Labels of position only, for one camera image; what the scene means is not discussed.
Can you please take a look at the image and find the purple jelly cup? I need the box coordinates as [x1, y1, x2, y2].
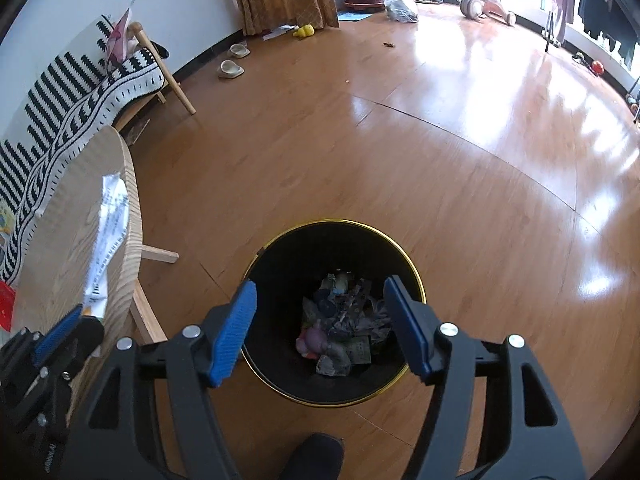
[296, 327, 330, 359]

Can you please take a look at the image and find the filled translucent plastic bag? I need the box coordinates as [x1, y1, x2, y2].
[384, 0, 420, 24]

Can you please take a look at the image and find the wooden frame sofa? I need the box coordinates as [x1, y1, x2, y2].
[112, 22, 197, 133]

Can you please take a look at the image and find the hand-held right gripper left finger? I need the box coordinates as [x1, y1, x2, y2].
[62, 280, 258, 480]

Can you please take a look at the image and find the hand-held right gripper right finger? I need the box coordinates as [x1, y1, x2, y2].
[382, 275, 587, 480]

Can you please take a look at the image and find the black white striped blanket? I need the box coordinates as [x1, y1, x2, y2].
[0, 14, 167, 286]

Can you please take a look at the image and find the pink cartoon cushion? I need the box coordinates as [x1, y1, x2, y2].
[104, 8, 143, 66]

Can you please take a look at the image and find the heap of wrappers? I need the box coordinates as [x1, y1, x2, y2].
[295, 272, 393, 377]

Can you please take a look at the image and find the white paper sheet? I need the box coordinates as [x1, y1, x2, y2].
[262, 24, 300, 42]

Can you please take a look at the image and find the black gold-rimmed trash bin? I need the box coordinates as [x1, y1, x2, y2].
[239, 218, 427, 408]

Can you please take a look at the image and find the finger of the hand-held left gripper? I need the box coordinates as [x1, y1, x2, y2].
[31, 304, 85, 368]
[60, 316, 107, 380]

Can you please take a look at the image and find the person's dark shoe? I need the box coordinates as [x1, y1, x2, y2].
[286, 432, 346, 480]

